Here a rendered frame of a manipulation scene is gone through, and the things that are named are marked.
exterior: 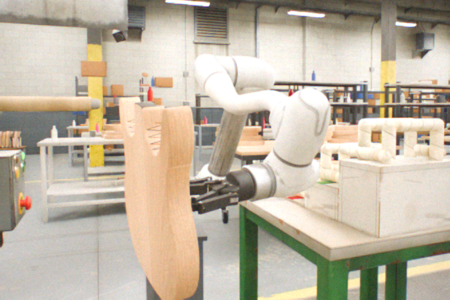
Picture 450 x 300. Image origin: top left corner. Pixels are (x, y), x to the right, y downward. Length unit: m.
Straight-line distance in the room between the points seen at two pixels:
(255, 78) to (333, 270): 0.75
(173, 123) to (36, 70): 11.50
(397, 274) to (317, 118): 0.92
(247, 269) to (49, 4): 1.05
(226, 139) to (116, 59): 10.59
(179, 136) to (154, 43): 11.63
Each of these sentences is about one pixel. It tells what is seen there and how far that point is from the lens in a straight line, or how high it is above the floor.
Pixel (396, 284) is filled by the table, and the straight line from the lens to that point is 1.61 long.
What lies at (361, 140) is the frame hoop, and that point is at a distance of 1.02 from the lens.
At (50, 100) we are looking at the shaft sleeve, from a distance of 0.86.
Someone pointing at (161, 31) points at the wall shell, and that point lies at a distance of 12.32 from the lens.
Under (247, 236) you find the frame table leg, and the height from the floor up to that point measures 0.79.
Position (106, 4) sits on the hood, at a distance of 0.74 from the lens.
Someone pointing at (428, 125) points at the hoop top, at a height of 1.19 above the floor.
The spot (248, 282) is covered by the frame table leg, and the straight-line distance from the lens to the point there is 1.41.
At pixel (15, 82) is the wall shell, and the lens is 12.11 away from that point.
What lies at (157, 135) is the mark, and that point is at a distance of 0.72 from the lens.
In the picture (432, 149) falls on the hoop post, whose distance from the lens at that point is 1.09.
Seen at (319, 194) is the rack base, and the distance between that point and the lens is 1.11.
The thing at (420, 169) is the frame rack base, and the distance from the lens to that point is 1.02.
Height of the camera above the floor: 1.23
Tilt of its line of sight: 3 degrees down
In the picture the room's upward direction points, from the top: straight up
